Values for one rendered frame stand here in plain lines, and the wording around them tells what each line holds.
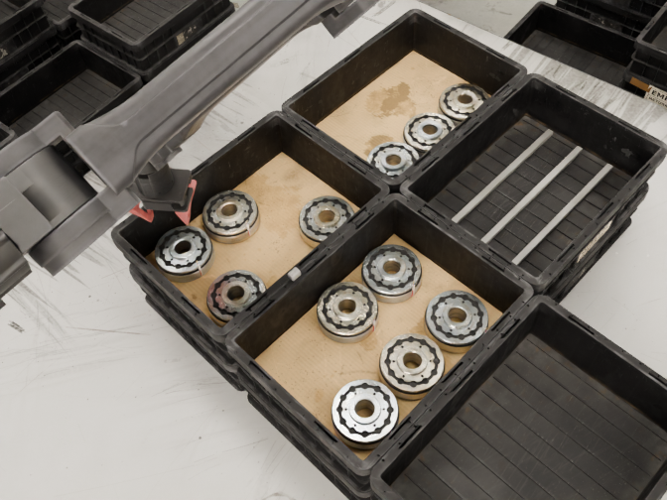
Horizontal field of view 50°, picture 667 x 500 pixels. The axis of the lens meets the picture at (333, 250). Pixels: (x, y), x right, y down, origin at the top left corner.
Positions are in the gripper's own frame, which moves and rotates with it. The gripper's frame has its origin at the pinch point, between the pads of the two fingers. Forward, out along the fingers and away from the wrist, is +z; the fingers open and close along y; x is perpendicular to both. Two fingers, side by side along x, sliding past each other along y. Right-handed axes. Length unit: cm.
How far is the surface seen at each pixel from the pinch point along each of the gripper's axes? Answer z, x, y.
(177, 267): 9.1, 4.1, -0.4
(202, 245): 8.9, -0.7, -4.0
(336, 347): 11.6, 15.7, -29.9
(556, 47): 68, -128, -85
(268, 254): 11.8, -1.8, -15.3
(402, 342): 8.6, 15.2, -40.5
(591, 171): 12, -26, -74
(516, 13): 95, -180, -77
